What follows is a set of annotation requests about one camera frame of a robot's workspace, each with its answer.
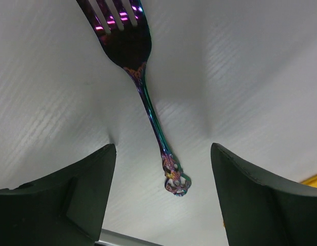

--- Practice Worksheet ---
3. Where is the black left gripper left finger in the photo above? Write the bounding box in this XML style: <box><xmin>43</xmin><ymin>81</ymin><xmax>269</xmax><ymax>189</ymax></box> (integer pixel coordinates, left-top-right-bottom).
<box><xmin>0</xmin><ymin>144</ymin><xmax>116</xmax><ymax>245</ymax></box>

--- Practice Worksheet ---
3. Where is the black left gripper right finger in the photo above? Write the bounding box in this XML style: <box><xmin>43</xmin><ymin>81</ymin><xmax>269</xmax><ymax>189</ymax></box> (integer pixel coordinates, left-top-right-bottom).
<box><xmin>211</xmin><ymin>143</ymin><xmax>317</xmax><ymax>245</ymax></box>

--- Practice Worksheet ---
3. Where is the yellow Pikachu cloth placemat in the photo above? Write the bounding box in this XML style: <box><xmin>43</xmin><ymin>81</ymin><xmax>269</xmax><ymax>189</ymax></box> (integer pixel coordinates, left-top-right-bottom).
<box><xmin>301</xmin><ymin>174</ymin><xmax>317</xmax><ymax>188</ymax></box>

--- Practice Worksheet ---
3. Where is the pink metal fork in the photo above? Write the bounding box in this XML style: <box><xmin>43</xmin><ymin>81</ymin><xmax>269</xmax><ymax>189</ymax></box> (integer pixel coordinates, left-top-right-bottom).
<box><xmin>77</xmin><ymin>1</ymin><xmax>192</xmax><ymax>197</ymax></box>

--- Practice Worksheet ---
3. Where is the aluminium mounting rail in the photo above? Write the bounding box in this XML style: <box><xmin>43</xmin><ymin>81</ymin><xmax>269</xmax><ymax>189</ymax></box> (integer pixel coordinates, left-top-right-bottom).
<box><xmin>95</xmin><ymin>229</ymin><xmax>161</xmax><ymax>246</ymax></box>

